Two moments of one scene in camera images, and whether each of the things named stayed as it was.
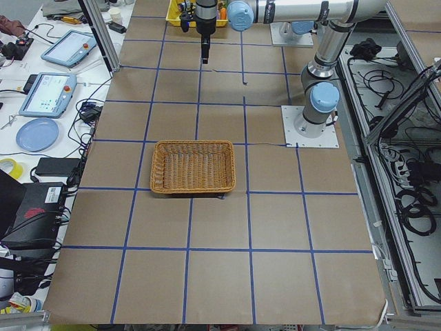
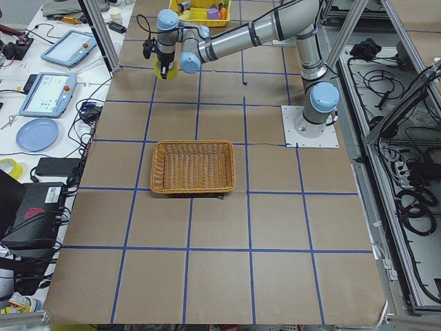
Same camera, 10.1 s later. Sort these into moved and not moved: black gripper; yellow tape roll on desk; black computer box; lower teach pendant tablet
Moved: black gripper
Not moved: lower teach pendant tablet; yellow tape roll on desk; black computer box
